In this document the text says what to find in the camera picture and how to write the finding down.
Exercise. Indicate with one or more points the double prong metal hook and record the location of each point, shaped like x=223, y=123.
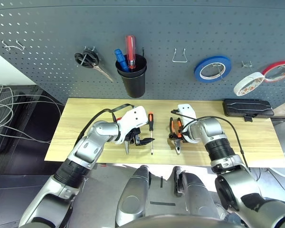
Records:
x=247, y=64
x=13, y=47

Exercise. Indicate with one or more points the grey pegboard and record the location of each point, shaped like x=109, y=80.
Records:
x=61, y=28

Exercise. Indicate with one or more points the blue tape roll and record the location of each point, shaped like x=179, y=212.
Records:
x=197, y=74

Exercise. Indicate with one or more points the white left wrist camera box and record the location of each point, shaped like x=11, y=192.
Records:
x=133, y=117

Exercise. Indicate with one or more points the black tool case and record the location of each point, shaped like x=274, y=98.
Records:
x=247, y=107

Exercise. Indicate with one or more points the grey robot torso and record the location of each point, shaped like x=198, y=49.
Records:
x=180, y=221

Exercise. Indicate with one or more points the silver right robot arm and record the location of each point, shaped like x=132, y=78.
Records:
x=218, y=147

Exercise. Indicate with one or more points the orange black screwdriver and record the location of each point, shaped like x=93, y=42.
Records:
x=151, y=121

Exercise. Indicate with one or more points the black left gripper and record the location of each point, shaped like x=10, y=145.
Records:
x=133, y=135

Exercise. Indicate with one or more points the black plastic cup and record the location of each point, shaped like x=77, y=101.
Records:
x=134, y=83

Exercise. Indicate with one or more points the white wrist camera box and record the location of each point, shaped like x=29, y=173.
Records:
x=133, y=117
x=186, y=111

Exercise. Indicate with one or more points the metal scissors hook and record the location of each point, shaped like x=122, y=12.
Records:
x=89, y=49

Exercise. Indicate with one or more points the red tape roll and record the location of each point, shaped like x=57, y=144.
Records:
x=278, y=63

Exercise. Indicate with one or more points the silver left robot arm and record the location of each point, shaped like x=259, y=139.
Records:
x=88, y=149

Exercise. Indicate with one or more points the grey robot leg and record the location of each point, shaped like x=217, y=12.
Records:
x=134, y=192
x=197, y=194

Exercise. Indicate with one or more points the grey robot right leg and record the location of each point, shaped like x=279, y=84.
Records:
x=197, y=194

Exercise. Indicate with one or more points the white tape roll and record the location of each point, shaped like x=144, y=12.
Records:
x=237, y=89

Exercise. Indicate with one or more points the loose metal hook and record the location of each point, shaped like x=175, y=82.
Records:
x=86, y=181

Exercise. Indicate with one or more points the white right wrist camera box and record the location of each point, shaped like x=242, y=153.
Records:
x=186, y=111

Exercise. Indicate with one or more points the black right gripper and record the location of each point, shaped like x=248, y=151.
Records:
x=184, y=138

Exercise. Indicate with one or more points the grey robot left leg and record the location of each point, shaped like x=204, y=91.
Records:
x=134, y=192

